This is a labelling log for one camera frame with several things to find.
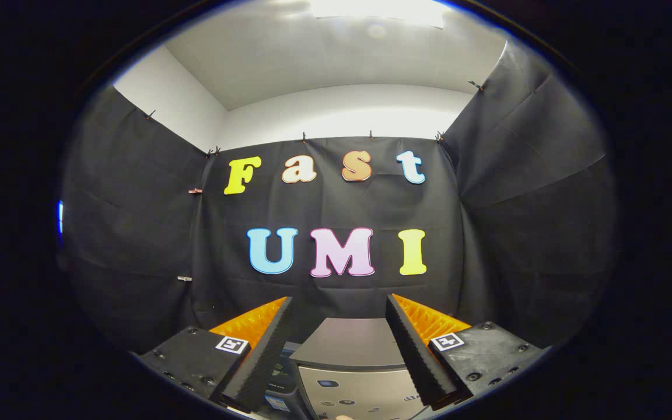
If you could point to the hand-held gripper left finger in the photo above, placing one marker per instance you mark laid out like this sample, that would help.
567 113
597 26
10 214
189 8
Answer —
266 359

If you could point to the black backdrop cloth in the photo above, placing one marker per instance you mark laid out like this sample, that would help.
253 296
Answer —
336 210

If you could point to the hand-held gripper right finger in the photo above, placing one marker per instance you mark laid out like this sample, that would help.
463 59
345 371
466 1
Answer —
415 359

